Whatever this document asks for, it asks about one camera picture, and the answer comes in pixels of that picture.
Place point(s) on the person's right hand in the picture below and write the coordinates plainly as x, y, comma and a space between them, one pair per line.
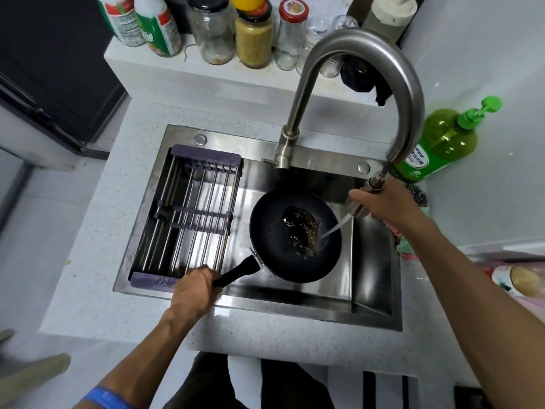
396, 204

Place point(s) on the person's left hand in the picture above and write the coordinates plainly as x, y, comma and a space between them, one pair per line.
191, 293

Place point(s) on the person's right fingers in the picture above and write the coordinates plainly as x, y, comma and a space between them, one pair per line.
362, 195

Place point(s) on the person's left fingers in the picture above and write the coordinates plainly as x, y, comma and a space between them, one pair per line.
213, 277

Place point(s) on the black frying pan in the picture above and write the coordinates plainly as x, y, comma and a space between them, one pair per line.
272, 234

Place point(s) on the stainless steel gooseneck faucet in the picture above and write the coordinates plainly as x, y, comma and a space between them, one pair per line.
406, 85

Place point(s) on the person's right forearm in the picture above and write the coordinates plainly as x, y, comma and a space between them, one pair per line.
468, 302

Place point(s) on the person's left forearm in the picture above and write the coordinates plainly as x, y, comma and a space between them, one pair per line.
144, 362

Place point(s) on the steel wool scrubber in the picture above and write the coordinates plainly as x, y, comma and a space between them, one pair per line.
418, 195

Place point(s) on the pink green cloth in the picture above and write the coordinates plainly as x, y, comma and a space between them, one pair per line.
404, 247

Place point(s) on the burnt food residue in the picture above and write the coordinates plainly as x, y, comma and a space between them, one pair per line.
303, 229

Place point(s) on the stainless steel sink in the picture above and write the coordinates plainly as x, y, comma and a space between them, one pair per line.
298, 298

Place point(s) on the green dish soap pump bottle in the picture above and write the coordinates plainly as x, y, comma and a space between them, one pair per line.
447, 138

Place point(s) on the person's dark trousers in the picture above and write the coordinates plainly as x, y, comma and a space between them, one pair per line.
204, 383

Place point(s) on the purple steel drain rack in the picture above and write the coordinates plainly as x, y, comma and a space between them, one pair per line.
204, 155

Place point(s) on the blue wristband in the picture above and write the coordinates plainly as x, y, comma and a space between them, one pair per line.
104, 398

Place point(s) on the clear drinking glass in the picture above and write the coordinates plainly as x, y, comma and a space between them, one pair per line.
344, 22
317, 31

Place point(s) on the empty glass jar red lid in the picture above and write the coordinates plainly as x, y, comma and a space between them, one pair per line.
291, 38

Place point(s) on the jar with beige lid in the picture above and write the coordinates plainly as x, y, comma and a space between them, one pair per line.
523, 281

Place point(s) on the grey beige pipe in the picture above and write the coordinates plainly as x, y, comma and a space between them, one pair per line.
389, 14

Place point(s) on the yellow seasoning jar black lid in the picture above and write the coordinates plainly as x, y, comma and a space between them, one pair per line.
254, 42

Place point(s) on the black white striped mat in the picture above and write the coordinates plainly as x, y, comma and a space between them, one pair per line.
383, 391

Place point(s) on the beige slipper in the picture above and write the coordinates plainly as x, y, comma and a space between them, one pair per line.
30, 376

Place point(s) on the empty glass jar black lid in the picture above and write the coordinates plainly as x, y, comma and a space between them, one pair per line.
211, 33

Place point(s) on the yellow lid container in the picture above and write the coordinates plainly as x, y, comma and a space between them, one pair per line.
247, 0

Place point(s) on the black appliance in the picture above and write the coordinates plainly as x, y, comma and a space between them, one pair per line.
55, 63

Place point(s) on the white bottle red green label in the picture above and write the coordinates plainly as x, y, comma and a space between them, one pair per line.
123, 21

